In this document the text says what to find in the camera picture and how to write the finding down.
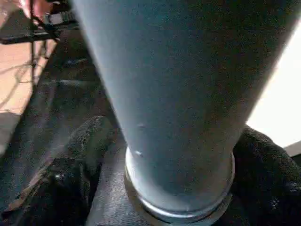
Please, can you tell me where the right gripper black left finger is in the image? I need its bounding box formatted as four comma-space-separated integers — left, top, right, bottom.
4, 115, 115, 226

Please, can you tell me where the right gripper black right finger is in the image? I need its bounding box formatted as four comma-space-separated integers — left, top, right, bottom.
225, 126, 301, 226

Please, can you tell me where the white plastic table top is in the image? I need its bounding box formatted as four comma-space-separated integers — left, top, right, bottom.
88, 30, 301, 226

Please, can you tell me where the white plastic table leg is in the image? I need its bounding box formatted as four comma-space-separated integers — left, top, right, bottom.
70, 0, 301, 224

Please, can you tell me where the black plastic mat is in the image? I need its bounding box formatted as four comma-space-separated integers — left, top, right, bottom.
0, 22, 125, 212

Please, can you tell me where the black metal rack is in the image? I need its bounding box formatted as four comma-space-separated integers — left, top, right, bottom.
28, 0, 79, 82

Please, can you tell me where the black flat base plate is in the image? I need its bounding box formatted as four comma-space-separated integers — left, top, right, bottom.
0, 30, 62, 46

